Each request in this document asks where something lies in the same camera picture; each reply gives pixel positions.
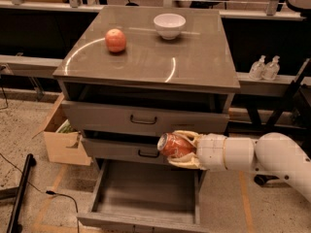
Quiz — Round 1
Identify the black floor cable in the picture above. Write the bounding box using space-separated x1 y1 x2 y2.
0 153 81 233

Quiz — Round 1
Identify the red apple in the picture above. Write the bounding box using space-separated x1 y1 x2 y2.
105 28 126 52

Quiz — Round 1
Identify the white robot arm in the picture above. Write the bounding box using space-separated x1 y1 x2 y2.
168 133 311 202

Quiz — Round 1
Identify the cardboard box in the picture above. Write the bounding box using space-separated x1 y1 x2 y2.
34 94 91 166

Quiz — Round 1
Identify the black stand leg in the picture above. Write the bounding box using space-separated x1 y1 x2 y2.
0 153 36 233

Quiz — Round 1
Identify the grey drawer cabinet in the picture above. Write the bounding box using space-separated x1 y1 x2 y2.
52 5 241 167

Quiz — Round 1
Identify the grey middle drawer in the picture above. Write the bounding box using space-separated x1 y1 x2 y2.
82 138 168 165

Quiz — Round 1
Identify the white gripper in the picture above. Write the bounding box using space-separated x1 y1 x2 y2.
167 130 225 171

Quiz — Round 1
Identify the white ceramic bowl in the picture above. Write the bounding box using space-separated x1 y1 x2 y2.
154 14 186 40

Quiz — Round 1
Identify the grey top drawer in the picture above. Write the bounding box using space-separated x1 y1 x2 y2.
61 100 228 137

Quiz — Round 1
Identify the black office chair base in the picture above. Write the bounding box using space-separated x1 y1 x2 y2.
253 57 311 186

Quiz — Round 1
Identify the grey open bottom drawer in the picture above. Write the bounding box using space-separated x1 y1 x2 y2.
78 160 208 233

